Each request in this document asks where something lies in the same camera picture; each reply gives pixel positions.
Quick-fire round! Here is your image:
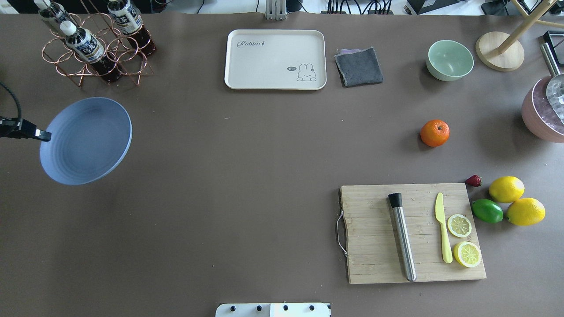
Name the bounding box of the orange fruit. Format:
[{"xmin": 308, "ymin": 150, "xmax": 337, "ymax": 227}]
[{"xmin": 419, "ymin": 120, "xmax": 450, "ymax": 147}]

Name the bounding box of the blue round plate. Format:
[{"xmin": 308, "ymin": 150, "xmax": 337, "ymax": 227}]
[{"xmin": 40, "ymin": 97, "xmax": 133, "ymax": 185}]

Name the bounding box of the cream rabbit tray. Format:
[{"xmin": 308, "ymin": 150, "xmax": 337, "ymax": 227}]
[{"xmin": 224, "ymin": 29, "xmax": 327, "ymax": 90}]

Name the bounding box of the grey folded cloth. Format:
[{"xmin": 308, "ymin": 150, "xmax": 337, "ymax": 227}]
[{"xmin": 334, "ymin": 47, "xmax": 383, "ymax": 88}]

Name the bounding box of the steel muddler black tip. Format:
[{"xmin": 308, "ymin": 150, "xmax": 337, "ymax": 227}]
[{"xmin": 388, "ymin": 193, "xmax": 417, "ymax": 282}]

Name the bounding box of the wooden cutting board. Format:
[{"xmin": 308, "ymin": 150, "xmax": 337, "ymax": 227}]
[{"xmin": 340, "ymin": 183, "xmax": 487, "ymax": 284}]

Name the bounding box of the lemon slice upper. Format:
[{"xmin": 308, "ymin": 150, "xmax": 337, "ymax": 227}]
[{"xmin": 446, "ymin": 214, "xmax": 473, "ymax": 238}]

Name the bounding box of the lemon slice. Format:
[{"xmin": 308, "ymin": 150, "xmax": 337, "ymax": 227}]
[
  {"xmin": 453, "ymin": 241, "xmax": 482, "ymax": 268},
  {"xmin": 446, "ymin": 214, "xmax": 473, "ymax": 238}
]

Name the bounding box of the yellow plastic knife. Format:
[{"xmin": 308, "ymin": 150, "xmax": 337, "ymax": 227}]
[{"xmin": 434, "ymin": 192, "xmax": 453, "ymax": 264}]

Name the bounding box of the green bowl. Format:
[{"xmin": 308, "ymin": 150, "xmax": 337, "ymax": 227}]
[{"xmin": 426, "ymin": 40, "xmax": 474, "ymax": 81}]

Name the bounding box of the red strawberry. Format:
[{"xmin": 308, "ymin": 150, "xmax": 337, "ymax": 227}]
[{"xmin": 465, "ymin": 175, "xmax": 482, "ymax": 187}]

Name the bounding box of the lemon slice lower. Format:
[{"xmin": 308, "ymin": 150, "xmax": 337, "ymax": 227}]
[{"xmin": 453, "ymin": 241, "xmax": 482, "ymax": 268}]

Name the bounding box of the tea bottle middle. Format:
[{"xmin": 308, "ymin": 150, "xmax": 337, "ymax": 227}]
[{"xmin": 107, "ymin": 0, "xmax": 157, "ymax": 56}]

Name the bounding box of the tea bottle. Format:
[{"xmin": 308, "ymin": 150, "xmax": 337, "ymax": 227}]
[
  {"xmin": 60, "ymin": 21, "xmax": 121, "ymax": 82},
  {"xmin": 107, "ymin": 0, "xmax": 157, "ymax": 56},
  {"xmin": 34, "ymin": 0, "xmax": 77, "ymax": 35}
]

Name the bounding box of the green lime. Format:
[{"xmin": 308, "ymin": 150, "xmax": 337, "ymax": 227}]
[{"xmin": 471, "ymin": 199, "xmax": 504, "ymax": 223}]

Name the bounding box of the yellow lemon upper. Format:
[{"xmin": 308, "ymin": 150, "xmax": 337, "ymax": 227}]
[{"xmin": 488, "ymin": 175, "xmax": 525, "ymax": 203}]

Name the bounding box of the yellow lemon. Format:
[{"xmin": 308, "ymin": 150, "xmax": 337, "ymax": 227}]
[
  {"xmin": 506, "ymin": 197, "xmax": 546, "ymax": 225},
  {"xmin": 488, "ymin": 175, "xmax": 525, "ymax": 203}
]

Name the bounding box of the tea bottle front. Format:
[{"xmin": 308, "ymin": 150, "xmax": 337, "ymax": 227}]
[{"xmin": 60, "ymin": 21, "xmax": 121, "ymax": 82}]

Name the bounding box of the wooden stand round base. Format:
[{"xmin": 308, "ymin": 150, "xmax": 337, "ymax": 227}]
[{"xmin": 475, "ymin": 0, "xmax": 564, "ymax": 72}]

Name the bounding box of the yellow lemon lower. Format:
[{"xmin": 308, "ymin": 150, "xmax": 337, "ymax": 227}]
[{"xmin": 506, "ymin": 197, "xmax": 546, "ymax": 225}]

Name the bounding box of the pink bowl with ice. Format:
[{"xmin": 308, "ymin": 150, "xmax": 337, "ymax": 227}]
[{"xmin": 521, "ymin": 76, "xmax": 564, "ymax": 143}]

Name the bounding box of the tea bottle back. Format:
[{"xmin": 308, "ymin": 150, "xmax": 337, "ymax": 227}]
[{"xmin": 34, "ymin": 0, "xmax": 77, "ymax": 35}]

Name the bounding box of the metal scoop in bowl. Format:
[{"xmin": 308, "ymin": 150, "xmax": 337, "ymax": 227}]
[{"xmin": 540, "ymin": 42, "xmax": 564, "ymax": 123}]

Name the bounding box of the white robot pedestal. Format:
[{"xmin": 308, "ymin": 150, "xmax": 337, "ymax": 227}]
[{"xmin": 215, "ymin": 302, "xmax": 332, "ymax": 317}]

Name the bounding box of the copper wire bottle rack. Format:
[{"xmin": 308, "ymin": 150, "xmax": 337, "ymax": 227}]
[{"xmin": 35, "ymin": 0, "xmax": 157, "ymax": 87}]

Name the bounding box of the black camera on cable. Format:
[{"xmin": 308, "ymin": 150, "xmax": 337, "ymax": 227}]
[{"xmin": 0, "ymin": 82, "xmax": 51, "ymax": 142}]

